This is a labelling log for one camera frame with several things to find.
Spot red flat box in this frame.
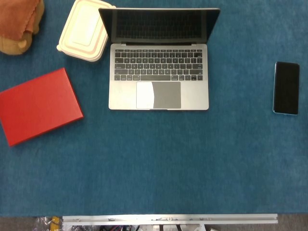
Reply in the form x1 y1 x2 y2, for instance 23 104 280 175
0 67 85 147

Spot silver Apple laptop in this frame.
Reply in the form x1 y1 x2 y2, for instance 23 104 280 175
98 7 221 111

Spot tan plush toy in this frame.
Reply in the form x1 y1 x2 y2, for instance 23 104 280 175
0 0 45 56

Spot aluminium profile rail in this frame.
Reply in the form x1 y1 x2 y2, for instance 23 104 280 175
62 213 278 226

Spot blue felt table cover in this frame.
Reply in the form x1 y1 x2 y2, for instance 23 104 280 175
0 0 308 217

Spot clear plastic bag yellow contents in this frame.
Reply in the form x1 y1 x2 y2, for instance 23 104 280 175
33 216 64 231

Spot black smartphone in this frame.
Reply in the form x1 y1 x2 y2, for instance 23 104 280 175
272 61 300 116

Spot cream lidded food container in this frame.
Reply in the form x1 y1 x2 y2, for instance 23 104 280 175
56 0 116 63

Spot rust brown cloth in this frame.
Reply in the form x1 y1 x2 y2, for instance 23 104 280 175
0 0 41 41

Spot bundle of coloured cables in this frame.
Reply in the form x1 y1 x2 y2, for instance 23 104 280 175
100 225 138 231

